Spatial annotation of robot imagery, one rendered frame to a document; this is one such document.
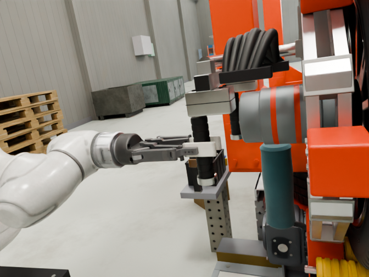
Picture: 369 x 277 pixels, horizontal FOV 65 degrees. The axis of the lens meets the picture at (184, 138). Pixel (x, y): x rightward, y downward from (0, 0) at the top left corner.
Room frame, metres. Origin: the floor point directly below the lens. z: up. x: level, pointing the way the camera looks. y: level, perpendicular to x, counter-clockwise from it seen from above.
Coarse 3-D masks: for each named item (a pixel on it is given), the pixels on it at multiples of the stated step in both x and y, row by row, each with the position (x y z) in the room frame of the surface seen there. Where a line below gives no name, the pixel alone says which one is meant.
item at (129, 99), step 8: (112, 88) 7.67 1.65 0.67; (120, 88) 6.73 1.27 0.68; (128, 88) 6.74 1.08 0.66; (136, 88) 7.09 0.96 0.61; (96, 96) 6.95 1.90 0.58; (104, 96) 6.88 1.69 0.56; (112, 96) 6.81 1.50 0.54; (120, 96) 6.74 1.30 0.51; (128, 96) 6.68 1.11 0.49; (136, 96) 7.02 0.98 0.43; (96, 104) 6.97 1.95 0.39; (104, 104) 6.90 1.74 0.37; (112, 104) 6.83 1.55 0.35; (120, 104) 6.76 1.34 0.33; (128, 104) 6.69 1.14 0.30; (136, 104) 6.95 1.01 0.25; (144, 104) 7.36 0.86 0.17; (96, 112) 6.98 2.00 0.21; (104, 112) 6.91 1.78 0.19; (112, 112) 6.84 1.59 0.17; (120, 112) 6.77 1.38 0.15; (128, 112) 6.70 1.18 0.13; (136, 112) 7.09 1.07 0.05
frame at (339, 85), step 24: (312, 24) 0.48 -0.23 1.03; (336, 24) 0.46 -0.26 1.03; (312, 48) 0.45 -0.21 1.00; (336, 48) 0.43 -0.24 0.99; (312, 72) 0.42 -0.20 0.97; (336, 72) 0.41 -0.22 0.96; (312, 96) 0.42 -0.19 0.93; (336, 96) 0.42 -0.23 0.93; (312, 120) 0.42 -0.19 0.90; (336, 120) 0.43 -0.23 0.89; (312, 216) 0.42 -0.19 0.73; (336, 216) 0.41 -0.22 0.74; (312, 240) 0.56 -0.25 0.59; (336, 240) 0.53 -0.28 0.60
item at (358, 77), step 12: (348, 12) 0.72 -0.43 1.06; (348, 24) 0.73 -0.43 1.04; (360, 24) 0.47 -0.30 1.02; (348, 36) 0.73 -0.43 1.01; (360, 36) 0.61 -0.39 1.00; (360, 48) 0.61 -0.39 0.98; (360, 60) 0.61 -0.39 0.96; (360, 72) 0.58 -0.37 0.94; (360, 84) 0.58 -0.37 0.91; (360, 96) 0.68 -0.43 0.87; (360, 108) 0.68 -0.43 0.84; (360, 120) 0.67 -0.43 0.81; (360, 204) 0.61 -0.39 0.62; (360, 216) 0.48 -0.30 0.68
